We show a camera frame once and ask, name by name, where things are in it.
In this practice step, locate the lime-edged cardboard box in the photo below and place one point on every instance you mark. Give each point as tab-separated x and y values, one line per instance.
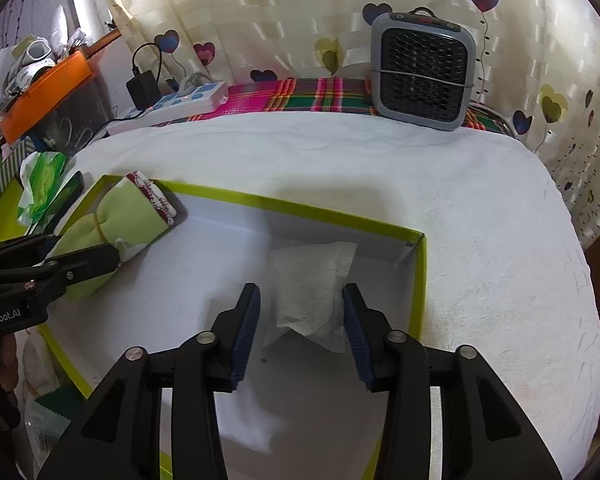
205	260

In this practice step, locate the person's left hand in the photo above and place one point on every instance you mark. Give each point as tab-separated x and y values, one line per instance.
9	360

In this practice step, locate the orange tray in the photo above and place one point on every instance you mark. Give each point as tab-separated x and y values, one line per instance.
45	90

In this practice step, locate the lime cardboard box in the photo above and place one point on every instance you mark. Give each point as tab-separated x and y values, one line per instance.
0	217

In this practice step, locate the white plug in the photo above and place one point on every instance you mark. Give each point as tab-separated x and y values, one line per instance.
190	81

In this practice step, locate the green tissue pack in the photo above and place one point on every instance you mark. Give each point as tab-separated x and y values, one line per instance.
42	185

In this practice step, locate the striped cardboard box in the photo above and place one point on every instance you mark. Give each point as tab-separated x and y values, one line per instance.
0	180

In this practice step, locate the green packet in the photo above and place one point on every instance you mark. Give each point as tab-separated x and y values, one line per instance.
50	405

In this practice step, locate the cream heart-print curtain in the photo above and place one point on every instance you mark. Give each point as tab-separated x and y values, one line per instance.
330	20

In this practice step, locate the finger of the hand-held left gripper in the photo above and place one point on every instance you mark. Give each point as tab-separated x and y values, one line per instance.
80	262
20	251

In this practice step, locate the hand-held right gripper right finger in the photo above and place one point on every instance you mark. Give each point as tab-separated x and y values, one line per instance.
355	340

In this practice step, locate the pile of clutter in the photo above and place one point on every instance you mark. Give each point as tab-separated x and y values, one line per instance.
35	55

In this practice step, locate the grey fan heater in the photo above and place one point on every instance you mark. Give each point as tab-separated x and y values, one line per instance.
422	70

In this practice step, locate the black charger adapter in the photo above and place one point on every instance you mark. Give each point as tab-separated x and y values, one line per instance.
142	87

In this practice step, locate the white blue power strip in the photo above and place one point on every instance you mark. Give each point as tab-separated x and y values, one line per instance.
180	102

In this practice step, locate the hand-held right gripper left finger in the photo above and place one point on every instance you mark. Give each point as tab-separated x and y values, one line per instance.
247	330

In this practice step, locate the white paper tissue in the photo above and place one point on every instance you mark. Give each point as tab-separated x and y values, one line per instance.
310	285

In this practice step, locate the plaid cloth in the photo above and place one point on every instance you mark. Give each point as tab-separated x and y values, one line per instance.
305	95

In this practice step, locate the green towel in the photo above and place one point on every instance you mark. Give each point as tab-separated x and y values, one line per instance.
125	210

